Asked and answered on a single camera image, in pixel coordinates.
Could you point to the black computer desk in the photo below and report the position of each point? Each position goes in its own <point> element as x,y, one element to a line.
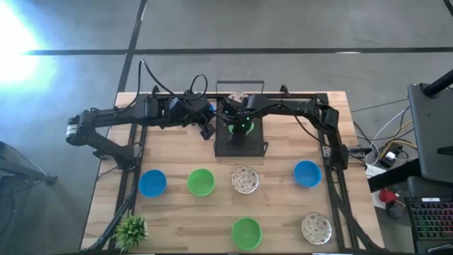
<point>417,187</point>

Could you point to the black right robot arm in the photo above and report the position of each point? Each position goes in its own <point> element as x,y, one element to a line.
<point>283,104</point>

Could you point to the green plastic mini bowl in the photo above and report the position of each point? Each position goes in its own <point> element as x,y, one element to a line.
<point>246,233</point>
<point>200,182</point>
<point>251,128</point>

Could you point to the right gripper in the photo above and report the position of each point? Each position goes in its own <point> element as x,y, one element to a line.
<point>239,136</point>

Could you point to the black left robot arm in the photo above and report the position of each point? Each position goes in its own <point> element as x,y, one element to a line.
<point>117,117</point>

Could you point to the backlit computer keyboard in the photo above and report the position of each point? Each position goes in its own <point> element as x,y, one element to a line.
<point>431,219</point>

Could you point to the black pole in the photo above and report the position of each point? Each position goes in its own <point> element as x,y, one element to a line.
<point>439,85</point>

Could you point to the white plug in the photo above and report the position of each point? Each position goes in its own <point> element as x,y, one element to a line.
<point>390,156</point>

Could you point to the small red item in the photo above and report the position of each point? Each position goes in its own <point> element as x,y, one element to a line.
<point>387,195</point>

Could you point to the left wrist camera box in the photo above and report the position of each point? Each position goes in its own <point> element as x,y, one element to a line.
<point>207,131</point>

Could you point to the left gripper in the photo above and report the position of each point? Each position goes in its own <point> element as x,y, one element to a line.
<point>196,108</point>

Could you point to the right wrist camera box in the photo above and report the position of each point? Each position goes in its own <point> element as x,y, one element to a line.
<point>230,109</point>

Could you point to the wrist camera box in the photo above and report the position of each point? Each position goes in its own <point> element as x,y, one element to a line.
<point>207,131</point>
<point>230,109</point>

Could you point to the small black device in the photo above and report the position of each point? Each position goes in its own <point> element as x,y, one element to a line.
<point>359,151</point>

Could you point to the black stand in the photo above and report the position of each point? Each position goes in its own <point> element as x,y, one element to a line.
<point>21,170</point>

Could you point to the small green artificial plant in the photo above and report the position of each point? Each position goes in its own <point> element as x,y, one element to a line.
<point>129,232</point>

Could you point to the black power adapter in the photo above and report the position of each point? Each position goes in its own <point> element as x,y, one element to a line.
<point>384,161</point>

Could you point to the blue plastic mini bowl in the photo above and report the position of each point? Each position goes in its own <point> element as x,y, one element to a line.
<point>212,107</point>
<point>307,173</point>
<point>152,183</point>

